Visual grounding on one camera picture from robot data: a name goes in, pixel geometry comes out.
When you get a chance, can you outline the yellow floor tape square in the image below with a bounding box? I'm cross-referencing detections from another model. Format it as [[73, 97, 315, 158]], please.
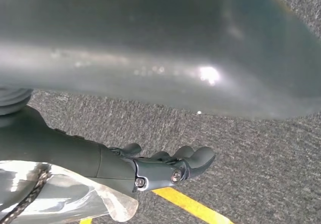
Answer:
[[79, 186, 235, 224]]

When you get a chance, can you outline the clear plastic wrap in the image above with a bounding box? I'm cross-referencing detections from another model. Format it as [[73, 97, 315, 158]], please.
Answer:
[[0, 160, 139, 224]]

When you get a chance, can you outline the braided black cord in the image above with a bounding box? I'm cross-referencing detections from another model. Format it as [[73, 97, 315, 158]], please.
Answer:
[[0, 169, 52, 224]]

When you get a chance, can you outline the silver robot body shell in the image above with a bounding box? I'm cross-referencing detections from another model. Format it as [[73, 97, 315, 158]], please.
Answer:
[[0, 0, 321, 120]]

